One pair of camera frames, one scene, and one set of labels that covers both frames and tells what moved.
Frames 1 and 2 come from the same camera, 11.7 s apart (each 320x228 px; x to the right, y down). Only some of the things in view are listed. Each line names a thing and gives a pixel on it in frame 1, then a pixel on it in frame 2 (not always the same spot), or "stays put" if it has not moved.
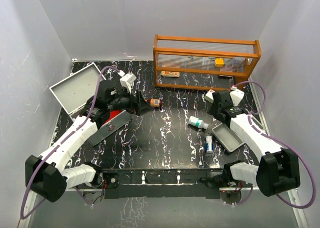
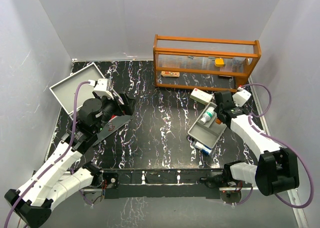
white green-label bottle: x=194 y=120 to x=207 y=114
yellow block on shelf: x=219 y=62 stays put
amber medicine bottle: x=154 y=102 to x=218 y=121
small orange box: x=170 y=74 stays put
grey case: x=75 y=91 stays put
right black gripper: x=213 y=110 stays put
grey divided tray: x=227 y=137 to x=209 y=133
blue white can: x=209 y=145 to x=203 y=148
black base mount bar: x=161 y=183 stays put
